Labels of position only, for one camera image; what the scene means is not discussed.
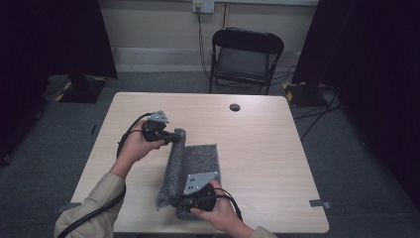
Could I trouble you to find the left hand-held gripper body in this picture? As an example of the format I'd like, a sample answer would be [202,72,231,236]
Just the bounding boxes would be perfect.
[142,109,170,143]

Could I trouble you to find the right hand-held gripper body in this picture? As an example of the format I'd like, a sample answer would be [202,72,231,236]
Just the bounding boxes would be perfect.
[183,171,220,212]

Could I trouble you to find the grey towel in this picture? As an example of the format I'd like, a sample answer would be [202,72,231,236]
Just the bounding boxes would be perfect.
[155,128,222,221]

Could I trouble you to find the person's left hand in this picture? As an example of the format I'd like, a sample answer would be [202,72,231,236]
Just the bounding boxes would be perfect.
[116,119,165,168]

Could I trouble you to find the person's right hand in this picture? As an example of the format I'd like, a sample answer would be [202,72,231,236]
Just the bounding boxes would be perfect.
[190,179,248,234]

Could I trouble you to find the black yellow-striped stand base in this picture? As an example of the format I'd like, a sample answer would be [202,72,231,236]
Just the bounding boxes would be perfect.
[281,80,326,107]
[58,73,108,104]

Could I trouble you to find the grey tape piece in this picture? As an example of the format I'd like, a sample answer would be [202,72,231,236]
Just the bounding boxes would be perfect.
[309,198,331,209]
[55,201,83,213]

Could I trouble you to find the black folding chair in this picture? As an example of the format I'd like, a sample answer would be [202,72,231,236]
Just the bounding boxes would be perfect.
[208,27,285,96]

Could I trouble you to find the black curtain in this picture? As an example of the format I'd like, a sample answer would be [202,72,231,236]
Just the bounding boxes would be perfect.
[291,0,420,212]
[0,0,118,163]

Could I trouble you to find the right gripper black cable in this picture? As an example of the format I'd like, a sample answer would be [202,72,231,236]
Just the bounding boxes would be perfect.
[211,186,244,222]

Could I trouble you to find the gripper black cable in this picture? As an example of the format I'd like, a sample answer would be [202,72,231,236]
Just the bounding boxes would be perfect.
[211,186,244,222]
[56,112,154,238]

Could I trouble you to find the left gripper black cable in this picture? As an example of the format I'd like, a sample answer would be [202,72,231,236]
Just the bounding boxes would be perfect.
[56,112,154,238]

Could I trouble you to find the black wall power cable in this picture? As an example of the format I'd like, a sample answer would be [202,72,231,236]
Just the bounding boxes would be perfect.
[196,7,212,80]

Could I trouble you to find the white wall socket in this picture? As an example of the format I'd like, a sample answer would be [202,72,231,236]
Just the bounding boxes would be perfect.
[192,0,216,14]

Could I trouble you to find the black floor cables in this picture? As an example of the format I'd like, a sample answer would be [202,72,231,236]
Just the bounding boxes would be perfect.
[291,88,343,142]

